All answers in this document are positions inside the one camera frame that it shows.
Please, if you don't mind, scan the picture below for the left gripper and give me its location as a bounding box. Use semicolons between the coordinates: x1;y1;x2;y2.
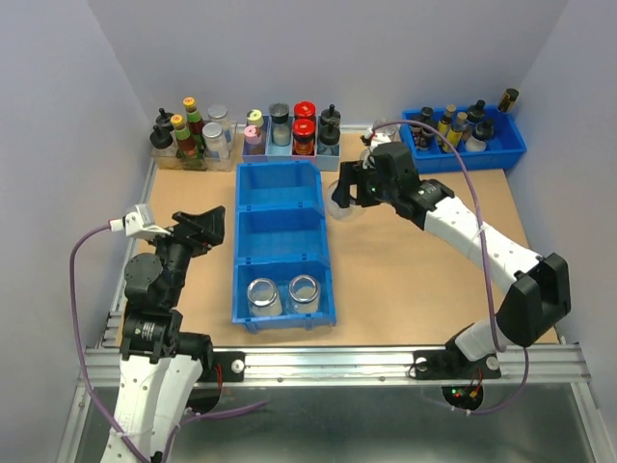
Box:
146;204;226;304

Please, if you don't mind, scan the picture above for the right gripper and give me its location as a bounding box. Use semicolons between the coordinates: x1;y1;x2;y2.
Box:
331;160;397;209

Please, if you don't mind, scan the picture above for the large blue divided bin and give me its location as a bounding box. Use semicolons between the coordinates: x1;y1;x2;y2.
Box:
231;161;336;334

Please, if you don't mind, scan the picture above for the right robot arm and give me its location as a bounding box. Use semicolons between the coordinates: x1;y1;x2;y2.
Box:
328;142;572;376

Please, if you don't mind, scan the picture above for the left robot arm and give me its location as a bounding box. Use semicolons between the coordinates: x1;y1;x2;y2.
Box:
101;204;226;462

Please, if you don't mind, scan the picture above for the front black dispenser bottle middle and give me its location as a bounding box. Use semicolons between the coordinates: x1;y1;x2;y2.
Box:
317;122;340;156

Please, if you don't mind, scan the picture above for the black dispenser bottle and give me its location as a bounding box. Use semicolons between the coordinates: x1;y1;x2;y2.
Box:
149;125;176;157
155;108;174;132
317;122;340;156
319;103;341;127

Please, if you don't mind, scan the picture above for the pastel compartment organizer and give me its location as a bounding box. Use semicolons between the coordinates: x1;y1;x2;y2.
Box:
242;115;341;172

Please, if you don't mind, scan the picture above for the lidded glass jar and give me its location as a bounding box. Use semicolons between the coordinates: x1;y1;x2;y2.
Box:
373;118;400;141

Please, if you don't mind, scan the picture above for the rear black dispenser bottle middle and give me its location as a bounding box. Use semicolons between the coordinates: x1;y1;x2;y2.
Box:
319;103;341;127

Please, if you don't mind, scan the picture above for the front red-lid sauce jar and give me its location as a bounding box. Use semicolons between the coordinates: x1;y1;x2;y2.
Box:
292;119;315;156

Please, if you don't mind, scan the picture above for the red-lid sauce jar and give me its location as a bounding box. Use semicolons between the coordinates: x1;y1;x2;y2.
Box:
294;100;316;122
292;119;315;156

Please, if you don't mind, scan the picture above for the clear plastic organizer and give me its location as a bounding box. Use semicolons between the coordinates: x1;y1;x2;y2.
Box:
150;121;238;172

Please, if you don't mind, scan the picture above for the front yellow-cap sauce bottle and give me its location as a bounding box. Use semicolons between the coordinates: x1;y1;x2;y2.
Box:
171;114;202;171

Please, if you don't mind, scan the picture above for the yellow-cap sauce bottle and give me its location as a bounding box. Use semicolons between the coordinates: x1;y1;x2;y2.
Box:
183;96;205;152
171;114;202;171

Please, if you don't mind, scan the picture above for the rear red-lid sauce jar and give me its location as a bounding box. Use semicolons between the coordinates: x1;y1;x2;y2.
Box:
294;100;316;122

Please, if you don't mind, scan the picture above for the black-cap spice jar front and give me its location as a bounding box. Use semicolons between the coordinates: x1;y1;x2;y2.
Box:
411;106;437;150

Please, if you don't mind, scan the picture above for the front silver-lid jar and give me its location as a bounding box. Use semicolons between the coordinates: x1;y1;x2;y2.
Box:
201;122;229;159

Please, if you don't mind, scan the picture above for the silver-lid jar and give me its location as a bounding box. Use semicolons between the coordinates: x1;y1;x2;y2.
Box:
207;104;233;148
201;122;229;159

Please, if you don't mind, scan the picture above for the grey-lid salt shaker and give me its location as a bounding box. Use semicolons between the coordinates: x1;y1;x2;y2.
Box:
269;102;291;147

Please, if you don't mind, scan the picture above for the front black dispenser bottle left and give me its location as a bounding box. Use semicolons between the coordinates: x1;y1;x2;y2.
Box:
149;125;176;157

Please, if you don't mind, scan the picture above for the rear yellow-cap sauce bottle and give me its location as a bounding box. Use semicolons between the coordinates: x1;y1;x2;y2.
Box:
183;96;205;152

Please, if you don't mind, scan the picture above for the pink-cap spice bottle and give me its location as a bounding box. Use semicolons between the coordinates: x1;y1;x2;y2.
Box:
244;124;265;155

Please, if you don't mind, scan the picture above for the yellow label bottle rear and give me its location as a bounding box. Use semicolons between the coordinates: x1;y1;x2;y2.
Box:
437;104;457;137

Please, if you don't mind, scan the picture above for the yellow label bottle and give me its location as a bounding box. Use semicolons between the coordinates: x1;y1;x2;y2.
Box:
443;111;468;152
437;104;457;137

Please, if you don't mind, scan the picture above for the yellow-cap spice bottle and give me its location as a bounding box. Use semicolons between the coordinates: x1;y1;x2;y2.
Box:
246;109;264;129

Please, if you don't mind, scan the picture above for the rear silver-lid jar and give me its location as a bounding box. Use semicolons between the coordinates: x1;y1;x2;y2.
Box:
207;104;233;148

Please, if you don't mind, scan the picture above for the yellow label bottle front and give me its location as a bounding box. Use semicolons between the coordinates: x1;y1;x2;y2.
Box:
443;111;468;152

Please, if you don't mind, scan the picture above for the rear black dispenser bottle left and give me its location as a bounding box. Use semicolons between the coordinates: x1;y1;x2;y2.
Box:
155;108;174;132

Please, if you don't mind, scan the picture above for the black dispenser bottle tray rear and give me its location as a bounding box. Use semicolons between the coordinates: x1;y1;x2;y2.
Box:
467;99;486;124

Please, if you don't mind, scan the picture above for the black dispenser bottle tray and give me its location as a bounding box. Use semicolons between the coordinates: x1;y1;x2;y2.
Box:
467;99;486;124
466;118;495;152

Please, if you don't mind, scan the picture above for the black dispenser bottle tray front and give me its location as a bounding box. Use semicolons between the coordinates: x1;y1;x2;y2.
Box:
466;118;495;152

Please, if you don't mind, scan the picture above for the blue tray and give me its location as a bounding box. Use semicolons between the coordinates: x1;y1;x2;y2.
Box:
399;105;526;174

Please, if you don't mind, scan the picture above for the dark bottle gold band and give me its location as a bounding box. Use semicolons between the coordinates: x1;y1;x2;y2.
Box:
496;88;520;114

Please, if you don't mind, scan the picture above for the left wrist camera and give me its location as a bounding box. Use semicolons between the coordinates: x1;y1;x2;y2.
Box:
108;204;172;241

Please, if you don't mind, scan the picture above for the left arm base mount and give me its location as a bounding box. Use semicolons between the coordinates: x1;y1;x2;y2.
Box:
159;333;246;413

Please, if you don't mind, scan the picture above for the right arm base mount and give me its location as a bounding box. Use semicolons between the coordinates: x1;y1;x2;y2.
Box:
407;337;501;412

